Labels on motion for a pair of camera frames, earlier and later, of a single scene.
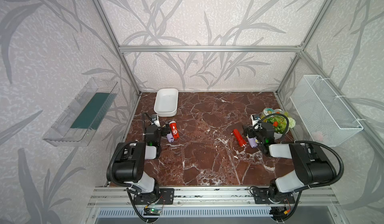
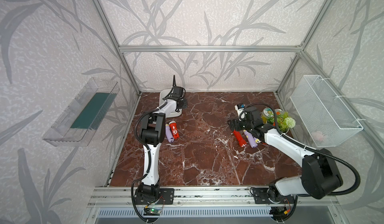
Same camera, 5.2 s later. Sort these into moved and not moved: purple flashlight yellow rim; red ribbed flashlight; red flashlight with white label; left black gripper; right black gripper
Moved: left black gripper; right black gripper
Not moved: red ribbed flashlight; purple flashlight yellow rim; red flashlight with white label
